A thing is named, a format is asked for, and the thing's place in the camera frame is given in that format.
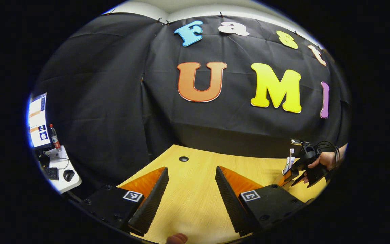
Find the white side table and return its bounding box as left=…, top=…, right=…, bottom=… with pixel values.
left=39, top=146, right=82, bottom=194

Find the wooden desktop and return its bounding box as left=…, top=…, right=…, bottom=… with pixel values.
left=117, top=145, right=327, bottom=244

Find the white toothpaste tube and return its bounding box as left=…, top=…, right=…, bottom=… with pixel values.
left=282, top=156, right=295, bottom=175

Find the black keyboard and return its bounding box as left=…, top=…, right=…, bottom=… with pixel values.
left=43, top=167, right=59, bottom=180

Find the computer monitor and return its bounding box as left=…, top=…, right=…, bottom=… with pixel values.
left=28, top=93, right=51, bottom=149

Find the plastic drink bottle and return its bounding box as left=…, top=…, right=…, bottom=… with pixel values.
left=49, top=124, right=61, bottom=150

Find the black cable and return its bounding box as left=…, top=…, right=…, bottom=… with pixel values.
left=317, top=141, right=340, bottom=166

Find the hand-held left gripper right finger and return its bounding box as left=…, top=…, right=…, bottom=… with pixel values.
left=215, top=166, right=305, bottom=237

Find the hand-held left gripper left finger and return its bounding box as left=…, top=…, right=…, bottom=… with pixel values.
left=82, top=167, right=169, bottom=237

